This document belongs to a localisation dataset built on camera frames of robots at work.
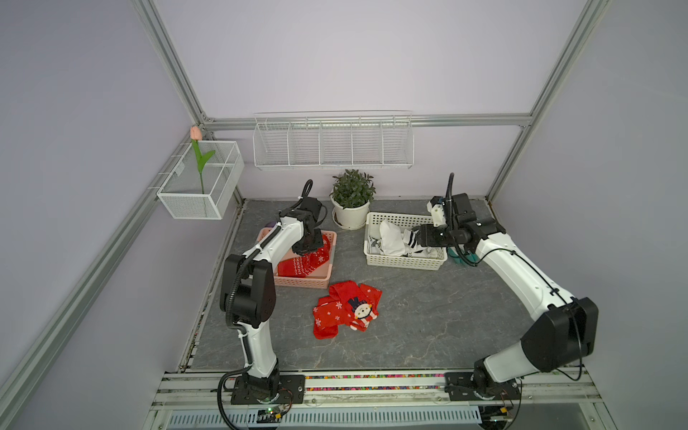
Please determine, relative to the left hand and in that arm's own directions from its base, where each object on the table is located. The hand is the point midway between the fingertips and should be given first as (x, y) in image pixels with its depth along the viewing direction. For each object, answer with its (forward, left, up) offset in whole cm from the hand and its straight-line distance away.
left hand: (313, 248), depth 92 cm
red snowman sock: (-19, -16, -9) cm, 26 cm away
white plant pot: (+15, -14, -4) cm, 21 cm away
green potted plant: (+20, -15, +8) cm, 27 cm away
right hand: (-4, -36, +10) cm, 38 cm away
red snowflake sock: (-2, +5, -9) cm, 10 cm away
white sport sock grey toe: (0, -39, -7) cm, 40 cm away
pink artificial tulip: (+21, +33, +24) cm, 46 cm away
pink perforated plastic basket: (-10, -2, -3) cm, 11 cm away
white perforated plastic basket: (-3, -40, -6) cm, 41 cm away
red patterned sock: (-20, -6, -8) cm, 22 cm away
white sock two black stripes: (+5, -29, -5) cm, 30 cm away
